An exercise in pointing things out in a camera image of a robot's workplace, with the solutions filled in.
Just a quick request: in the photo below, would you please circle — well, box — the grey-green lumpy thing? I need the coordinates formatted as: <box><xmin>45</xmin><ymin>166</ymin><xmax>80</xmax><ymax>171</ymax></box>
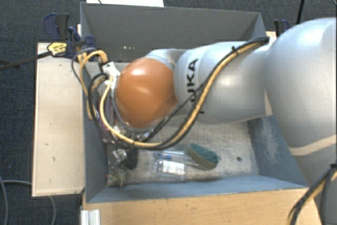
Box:
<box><xmin>106</xmin><ymin>168</ymin><xmax>127</xmax><ymax>188</ymax></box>

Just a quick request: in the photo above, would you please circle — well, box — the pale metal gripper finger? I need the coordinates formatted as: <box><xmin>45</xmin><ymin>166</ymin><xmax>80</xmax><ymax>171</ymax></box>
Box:
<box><xmin>112</xmin><ymin>149</ymin><xmax>128</xmax><ymax>168</ymax></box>

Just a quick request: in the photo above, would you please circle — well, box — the pale wood flat board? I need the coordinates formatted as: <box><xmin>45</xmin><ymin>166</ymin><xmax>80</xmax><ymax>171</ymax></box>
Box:
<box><xmin>31</xmin><ymin>43</ymin><xmax>86</xmax><ymax>197</ymax></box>

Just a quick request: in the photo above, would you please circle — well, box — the black cylinder on white bracket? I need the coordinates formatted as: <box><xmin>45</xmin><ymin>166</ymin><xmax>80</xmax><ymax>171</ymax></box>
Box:
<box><xmin>125</xmin><ymin>148</ymin><xmax>140</xmax><ymax>170</ymax></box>

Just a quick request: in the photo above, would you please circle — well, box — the clear plastic bottle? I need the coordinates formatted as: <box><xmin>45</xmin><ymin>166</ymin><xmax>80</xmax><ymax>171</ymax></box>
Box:
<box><xmin>149</xmin><ymin>149</ymin><xmax>191</xmax><ymax>178</ymax></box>

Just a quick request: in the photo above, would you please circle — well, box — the grey metal bin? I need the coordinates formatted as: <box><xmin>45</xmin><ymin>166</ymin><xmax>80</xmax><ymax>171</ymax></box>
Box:
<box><xmin>80</xmin><ymin>2</ymin><xmax>310</xmax><ymax>204</ymax></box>

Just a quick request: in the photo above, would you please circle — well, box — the green round sponge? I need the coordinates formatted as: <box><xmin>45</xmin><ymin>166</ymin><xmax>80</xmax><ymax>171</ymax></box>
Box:
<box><xmin>184</xmin><ymin>142</ymin><xmax>222</xmax><ymax>171</ymax></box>

